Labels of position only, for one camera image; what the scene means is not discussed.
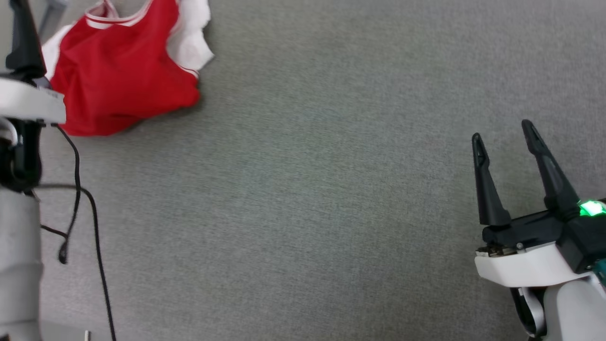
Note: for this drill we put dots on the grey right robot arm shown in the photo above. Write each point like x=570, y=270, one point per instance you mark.
x=577, y=312

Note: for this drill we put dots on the red and white jersey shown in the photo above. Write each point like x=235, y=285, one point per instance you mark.
x=118, y=71

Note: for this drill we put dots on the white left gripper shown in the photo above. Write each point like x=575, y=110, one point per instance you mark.
x=28, y=102

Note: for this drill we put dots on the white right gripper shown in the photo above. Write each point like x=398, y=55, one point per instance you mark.
x=525, y=265

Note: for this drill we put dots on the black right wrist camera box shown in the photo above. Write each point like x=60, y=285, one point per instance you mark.
x=582, y=241

